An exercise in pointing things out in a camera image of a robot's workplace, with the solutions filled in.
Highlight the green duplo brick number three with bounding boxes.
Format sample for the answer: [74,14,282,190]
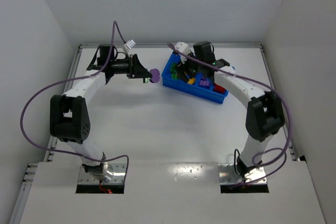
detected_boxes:
[171,73,178,80]

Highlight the yellow rounded duplo brick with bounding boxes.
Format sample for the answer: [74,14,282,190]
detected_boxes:
[187,78,196,85]

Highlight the green sloped duplo brick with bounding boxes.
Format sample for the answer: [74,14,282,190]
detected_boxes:
[170,63,179,75]

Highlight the purple rounded brick cluster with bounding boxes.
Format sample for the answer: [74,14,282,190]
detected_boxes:
[150,68,161,83]

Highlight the red rectangular duplo brick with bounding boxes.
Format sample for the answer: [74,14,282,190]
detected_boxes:
[213,84,226,94]

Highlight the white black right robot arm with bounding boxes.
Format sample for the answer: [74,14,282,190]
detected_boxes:
[175,41,285,181]

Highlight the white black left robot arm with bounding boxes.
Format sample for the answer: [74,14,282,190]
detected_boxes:
[50,45,160,183]

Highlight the blue plastic divided bin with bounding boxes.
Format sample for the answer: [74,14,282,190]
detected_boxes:
[161,53,229,104]

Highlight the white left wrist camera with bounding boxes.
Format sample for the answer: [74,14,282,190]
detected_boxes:
[123,40,136,55]

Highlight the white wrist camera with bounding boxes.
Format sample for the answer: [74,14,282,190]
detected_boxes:
[123,40,136,55]
[175,42,191,64]

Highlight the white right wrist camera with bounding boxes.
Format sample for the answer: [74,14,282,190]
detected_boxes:
[175,42,191,64]

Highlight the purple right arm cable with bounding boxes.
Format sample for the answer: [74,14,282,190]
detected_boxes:
[167,42,292,187]

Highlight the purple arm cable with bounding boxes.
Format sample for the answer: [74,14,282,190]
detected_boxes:
[19,20,130,183]
[167,42,292,187]

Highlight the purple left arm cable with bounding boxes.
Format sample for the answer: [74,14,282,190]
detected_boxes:
[19,20,130,183]

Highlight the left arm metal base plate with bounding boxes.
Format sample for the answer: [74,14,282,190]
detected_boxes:
[78,163,127,186]

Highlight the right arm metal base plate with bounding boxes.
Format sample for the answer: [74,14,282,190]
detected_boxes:
[218,163,267,186]

